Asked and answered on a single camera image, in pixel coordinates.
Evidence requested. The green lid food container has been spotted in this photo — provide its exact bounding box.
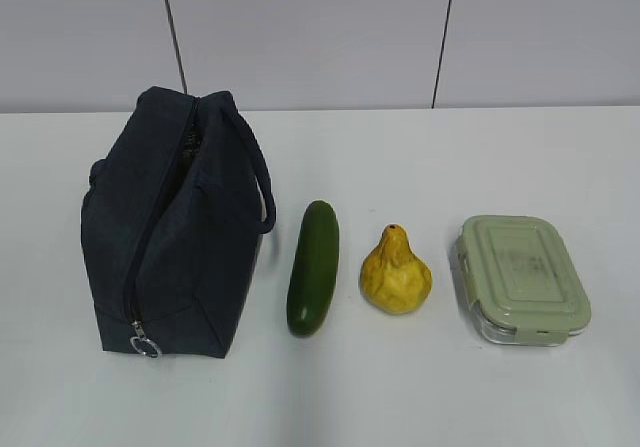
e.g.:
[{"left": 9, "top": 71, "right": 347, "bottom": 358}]
[{"left": 454, "top": 215, "right": 592, "bottom": 347}]

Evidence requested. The dark navy lunch bag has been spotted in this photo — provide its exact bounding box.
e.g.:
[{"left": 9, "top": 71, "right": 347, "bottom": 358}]
[{"left": 81, "top": 87, "right": 276, "bottom": 358}]

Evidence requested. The green cucumber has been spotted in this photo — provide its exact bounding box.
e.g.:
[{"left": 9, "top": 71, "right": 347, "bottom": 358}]
[{"left": 286, "top": 200, "right": 340, "bottom": 337}]

